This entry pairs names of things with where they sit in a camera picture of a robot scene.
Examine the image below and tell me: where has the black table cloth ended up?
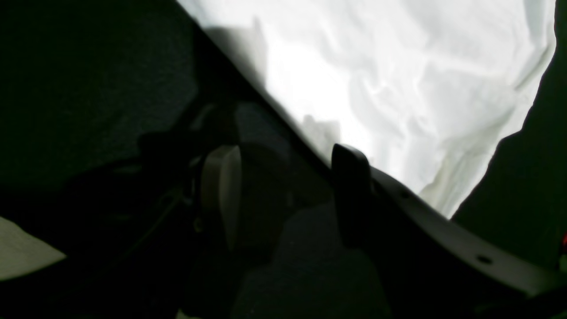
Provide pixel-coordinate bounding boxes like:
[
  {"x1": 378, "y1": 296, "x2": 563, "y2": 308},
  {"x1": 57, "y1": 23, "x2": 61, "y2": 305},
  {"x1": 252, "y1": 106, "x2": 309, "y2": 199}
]
[{"x1": 0, "y1": 0, "x2": 567, "y2": 319}]

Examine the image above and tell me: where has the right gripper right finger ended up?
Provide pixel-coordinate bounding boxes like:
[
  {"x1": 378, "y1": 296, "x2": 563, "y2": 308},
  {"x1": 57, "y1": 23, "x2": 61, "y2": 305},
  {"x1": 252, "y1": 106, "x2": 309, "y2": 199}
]
[{"x1": 331, "y1": 144, "x2": 567, "y2": 319}]

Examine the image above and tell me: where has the white t-shirt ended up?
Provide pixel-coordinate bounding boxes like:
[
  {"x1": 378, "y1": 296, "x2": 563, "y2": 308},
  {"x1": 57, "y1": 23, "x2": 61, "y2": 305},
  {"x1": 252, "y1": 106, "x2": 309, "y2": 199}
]
[{"x1": 179, "y1": 0, "x2": 556, "y2": 218}]

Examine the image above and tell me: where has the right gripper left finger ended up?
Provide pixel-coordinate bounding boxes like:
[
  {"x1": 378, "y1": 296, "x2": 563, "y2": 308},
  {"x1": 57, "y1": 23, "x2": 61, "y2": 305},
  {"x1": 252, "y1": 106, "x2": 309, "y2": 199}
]
[{"x1": 186, "y1": 144, "x2": 242, "y2": 319}]

